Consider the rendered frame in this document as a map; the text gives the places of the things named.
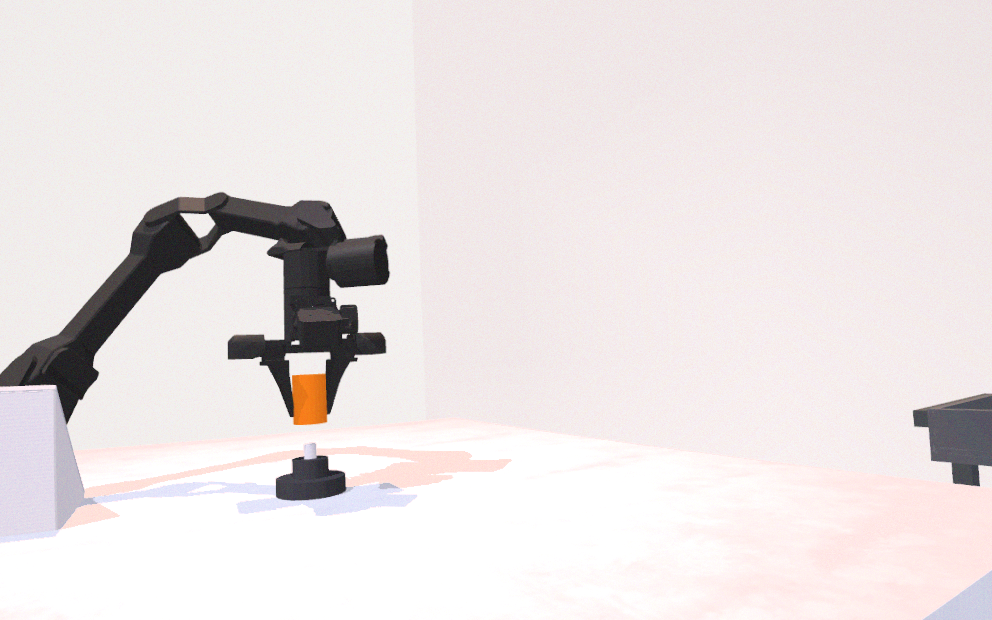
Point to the dark grey round pedestal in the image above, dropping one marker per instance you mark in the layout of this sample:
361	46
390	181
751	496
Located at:
311	478

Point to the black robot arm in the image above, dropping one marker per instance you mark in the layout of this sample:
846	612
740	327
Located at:
311	243

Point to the orange knob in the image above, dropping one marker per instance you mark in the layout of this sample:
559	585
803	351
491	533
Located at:
309	399

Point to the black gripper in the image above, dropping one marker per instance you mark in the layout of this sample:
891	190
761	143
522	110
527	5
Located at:
246	346

